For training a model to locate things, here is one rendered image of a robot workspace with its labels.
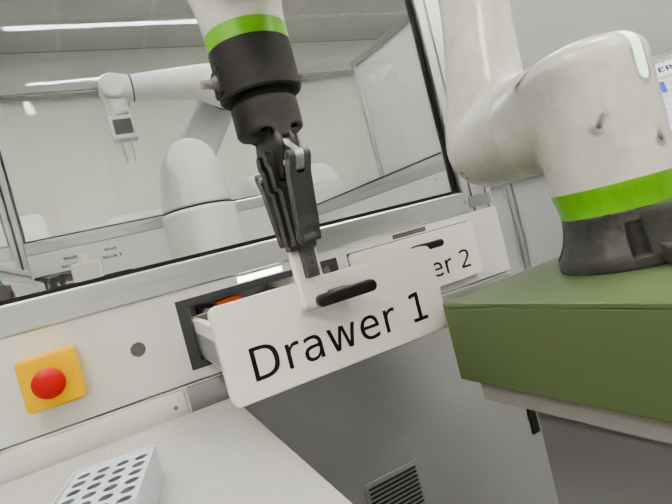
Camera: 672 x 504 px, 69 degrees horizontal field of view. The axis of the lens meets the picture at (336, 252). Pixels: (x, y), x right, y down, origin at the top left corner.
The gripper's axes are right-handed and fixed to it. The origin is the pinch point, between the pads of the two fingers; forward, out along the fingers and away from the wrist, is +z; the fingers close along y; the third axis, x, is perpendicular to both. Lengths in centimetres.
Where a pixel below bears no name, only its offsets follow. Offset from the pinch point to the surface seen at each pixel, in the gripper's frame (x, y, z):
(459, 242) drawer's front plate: 45, -28, 4
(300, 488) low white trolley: -9.3, 9.1, 17.1
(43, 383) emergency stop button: -30.4, -22.6, 5.2
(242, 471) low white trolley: -12.5, 0.5, 17.0
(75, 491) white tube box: -27.5, -3.5, 13.7
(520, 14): 164, -99, -76
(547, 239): 163, -113, 23
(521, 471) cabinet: 47, -30, 55
